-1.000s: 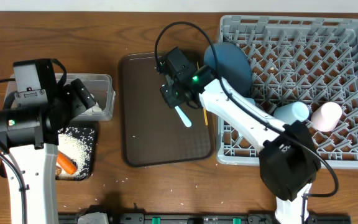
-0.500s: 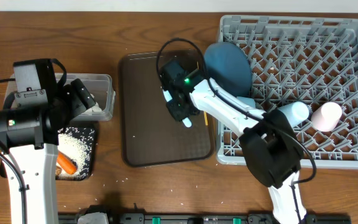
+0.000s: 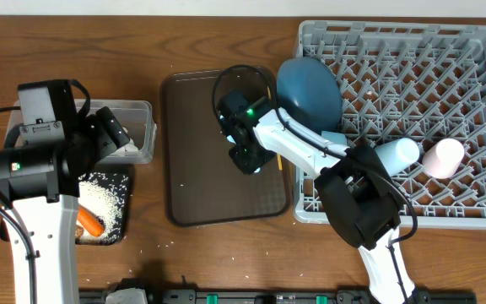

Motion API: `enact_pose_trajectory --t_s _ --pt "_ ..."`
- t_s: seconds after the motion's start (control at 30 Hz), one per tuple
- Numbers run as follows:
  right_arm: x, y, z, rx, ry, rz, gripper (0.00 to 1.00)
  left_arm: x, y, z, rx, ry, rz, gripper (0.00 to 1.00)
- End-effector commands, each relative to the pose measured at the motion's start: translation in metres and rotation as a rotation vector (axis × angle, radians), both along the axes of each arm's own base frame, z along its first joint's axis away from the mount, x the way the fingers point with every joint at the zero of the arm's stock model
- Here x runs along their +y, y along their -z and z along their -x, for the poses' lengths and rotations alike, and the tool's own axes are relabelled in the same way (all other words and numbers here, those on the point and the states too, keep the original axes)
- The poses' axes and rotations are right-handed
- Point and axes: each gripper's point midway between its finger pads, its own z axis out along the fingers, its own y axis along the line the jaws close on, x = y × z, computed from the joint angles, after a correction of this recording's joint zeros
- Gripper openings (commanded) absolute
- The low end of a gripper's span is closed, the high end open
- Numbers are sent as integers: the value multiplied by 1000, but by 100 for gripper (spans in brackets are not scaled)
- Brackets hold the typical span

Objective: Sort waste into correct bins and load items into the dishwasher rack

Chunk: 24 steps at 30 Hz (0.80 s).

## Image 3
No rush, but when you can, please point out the large blue plate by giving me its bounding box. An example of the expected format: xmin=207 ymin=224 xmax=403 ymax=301
xmin=276 ymin=57 xmax=343 ymax=134

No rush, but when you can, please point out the light blue rice bowl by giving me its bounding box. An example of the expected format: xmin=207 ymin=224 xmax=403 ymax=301
xmin=321 ymin=131 xmax=348 ymax=146

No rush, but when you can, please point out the light blue plastic cup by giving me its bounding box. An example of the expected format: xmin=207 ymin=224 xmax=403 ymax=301
xmin=375 ymin=138 xmax=420 ymax=176

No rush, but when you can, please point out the white rice pile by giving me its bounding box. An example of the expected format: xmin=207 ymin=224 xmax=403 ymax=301
xmin=76 ymin=171 xmax=131 ymax=246

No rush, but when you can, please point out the orange carrot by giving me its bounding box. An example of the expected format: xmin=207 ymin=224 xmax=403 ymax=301
xmin=78 ymin=206 xmax=105 ymax=237

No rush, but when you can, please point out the pink plastic cup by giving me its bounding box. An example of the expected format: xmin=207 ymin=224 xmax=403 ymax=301
xmin=422 ymin=138 xmax=464 ymax=179

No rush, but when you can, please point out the light blue plastic knife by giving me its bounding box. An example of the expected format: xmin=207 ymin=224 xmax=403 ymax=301
xmin=219 ymin=121 xmax=238 ymax=150

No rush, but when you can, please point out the white tissue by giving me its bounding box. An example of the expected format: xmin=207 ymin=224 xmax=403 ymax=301
xmin=114 ymin=138 xmax=139 ymax=157

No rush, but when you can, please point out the brown food scrap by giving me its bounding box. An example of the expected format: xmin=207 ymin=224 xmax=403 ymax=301
xmin=75 ymin=225 xmax=84 ymax=240

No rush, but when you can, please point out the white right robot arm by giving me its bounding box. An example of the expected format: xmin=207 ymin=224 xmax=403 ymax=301
xmin=214 ymin=92 xmax=417 ymax=303

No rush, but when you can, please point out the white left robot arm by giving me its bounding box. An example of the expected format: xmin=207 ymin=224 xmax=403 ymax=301
xmin=0 ymin=106 xmax=129 ymax=303

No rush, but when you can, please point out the grey dishwasher rack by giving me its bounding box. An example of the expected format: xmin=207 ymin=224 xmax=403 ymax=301
xmin=295 ymin=20 xmax=486 ymax=230

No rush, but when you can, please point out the wooden chopstick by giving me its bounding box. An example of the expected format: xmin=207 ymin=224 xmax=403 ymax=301
xmin=267 ymin=85 xmax=284 ymax=171

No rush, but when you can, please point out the dark brown serving tray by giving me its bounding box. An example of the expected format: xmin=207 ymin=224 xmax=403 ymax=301
xmin=161 ymin=68 xmax=292 ymax=227

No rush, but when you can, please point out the clear plastic bin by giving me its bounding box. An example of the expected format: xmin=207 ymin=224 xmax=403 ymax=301
xmin=0 ymin=99 xmax=154 ymax=174

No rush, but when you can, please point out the black plastic bin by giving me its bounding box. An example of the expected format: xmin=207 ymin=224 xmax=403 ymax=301
xmin=6 ymin=166 xmax=132 ymax=246

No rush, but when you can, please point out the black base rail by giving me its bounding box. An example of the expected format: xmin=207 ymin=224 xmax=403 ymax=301
xmin=78 ymin=276 xmax=478 ymax=304

